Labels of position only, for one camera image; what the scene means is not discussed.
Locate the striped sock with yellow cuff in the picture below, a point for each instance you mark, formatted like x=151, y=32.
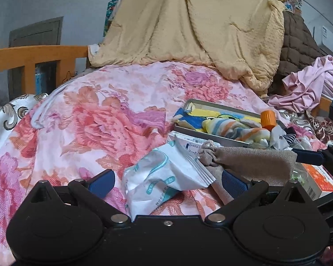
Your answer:
x=238, y=131

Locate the beige blanket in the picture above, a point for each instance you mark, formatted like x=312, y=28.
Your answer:
x=197, y=19

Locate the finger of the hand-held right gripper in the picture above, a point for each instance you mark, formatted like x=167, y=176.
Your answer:
x=310, y=156

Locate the brown quilted blanket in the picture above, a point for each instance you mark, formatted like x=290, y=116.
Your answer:
x=296, y=44

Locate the grey door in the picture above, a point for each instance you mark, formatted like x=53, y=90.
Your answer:
x=36, y=33

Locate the dark red patterned cloth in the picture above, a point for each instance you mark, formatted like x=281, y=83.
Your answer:
x=319, y=126

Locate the brown knit sock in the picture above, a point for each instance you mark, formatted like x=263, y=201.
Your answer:
x=252, y=160

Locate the pink cloth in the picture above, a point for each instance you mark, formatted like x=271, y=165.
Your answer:
x=307, y=83

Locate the wooden bed headboard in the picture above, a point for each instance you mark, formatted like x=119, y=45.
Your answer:
x=30, y=56

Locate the orange white carton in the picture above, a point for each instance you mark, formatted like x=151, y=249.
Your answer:
x=319, y=178

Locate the pink floral quilt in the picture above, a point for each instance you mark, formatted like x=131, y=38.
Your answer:
x=99, y=116

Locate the colourful wall poster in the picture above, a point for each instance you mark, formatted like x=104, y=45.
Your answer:
x=111, y=11

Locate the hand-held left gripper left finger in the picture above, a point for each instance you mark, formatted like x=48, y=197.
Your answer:
x=101, y=185

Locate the white gold patterned cloth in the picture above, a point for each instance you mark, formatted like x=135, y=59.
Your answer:
x=0, y=124

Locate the dark striped sock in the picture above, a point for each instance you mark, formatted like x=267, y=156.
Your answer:
x=290, y=138

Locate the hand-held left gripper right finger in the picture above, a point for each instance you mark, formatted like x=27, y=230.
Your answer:
x=233, y=184

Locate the metal box with cartoon print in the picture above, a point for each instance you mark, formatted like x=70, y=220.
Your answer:
x=194, y=113

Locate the white teal plastic packet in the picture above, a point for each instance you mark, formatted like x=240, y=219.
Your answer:
x=155, y=177

